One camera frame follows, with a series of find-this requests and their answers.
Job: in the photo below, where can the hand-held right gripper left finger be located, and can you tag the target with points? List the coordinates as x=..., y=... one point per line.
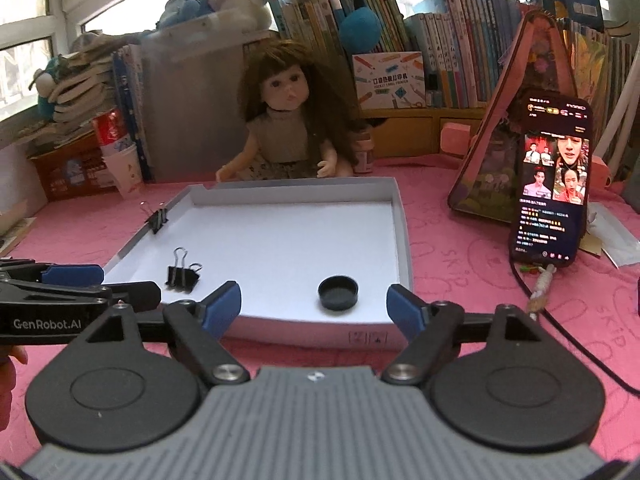
x=222, y=307

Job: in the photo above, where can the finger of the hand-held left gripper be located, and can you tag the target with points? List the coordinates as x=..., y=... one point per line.
x=125, y=294
x=72, y=275

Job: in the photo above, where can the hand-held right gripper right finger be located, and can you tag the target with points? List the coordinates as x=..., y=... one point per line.
x=402, y=310

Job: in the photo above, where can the black binder clip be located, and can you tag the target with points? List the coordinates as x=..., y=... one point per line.
x=158, y=220
x=180, y=277

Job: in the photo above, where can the black round cap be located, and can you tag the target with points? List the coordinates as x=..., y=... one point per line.
x=339, y=294

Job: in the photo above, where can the white shallow cardboard box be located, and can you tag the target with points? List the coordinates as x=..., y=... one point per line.
x=300, y=240

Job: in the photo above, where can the person's left hand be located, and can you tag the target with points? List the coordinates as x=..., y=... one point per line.
x=9, y=385

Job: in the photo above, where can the pink printed tablecloth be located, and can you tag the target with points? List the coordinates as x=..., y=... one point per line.
x=450, y=270

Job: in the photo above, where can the orange cardboard box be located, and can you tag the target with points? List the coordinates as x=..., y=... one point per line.
x=65, y=170

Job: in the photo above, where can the white paper cup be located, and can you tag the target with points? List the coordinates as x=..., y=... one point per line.
x=125, y=172

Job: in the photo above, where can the small brown jar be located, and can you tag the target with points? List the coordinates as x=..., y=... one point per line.
x=364, y=152

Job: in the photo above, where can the blue upright folders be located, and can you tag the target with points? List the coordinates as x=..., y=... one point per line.
x=131, y=110

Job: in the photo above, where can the wooden drawer organizer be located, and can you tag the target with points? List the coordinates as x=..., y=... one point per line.
x=410, y=132

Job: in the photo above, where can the black smartphone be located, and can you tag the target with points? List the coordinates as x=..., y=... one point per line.
x=550, y=210

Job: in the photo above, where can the pink triangular bag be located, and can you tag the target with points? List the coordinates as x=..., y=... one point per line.
x=500, y=160

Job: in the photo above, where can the pink plastic case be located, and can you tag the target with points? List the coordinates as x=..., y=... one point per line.
x=456, y=139

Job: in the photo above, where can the long-haired doll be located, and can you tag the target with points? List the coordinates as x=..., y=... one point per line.
x=285, y=130

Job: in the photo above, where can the stack of worn books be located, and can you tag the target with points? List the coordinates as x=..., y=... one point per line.
x=82, y=85

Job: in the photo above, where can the blue round plush toy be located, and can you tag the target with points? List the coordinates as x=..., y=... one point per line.
x=47, y=85

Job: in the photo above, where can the grey storage box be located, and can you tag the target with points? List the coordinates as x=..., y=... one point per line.
x=200, y=100

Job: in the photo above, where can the clear plastic packet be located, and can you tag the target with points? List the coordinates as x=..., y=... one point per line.
x=615, y=240

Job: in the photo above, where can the white pencil-print box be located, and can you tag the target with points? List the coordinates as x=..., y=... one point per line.
x=387, y=80

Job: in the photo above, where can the row of upright books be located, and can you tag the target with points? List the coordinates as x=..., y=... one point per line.
x=465, y=50

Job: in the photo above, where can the large blue plush toy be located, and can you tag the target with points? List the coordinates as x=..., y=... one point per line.
x=360, y=27

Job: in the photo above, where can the small blue plush toy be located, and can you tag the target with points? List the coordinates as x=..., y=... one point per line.
x=182, y=10

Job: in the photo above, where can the window frame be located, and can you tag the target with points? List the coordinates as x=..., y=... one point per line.
x=30, y=5

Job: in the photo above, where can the white metal frame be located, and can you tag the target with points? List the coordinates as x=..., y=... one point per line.
x=620, y=110

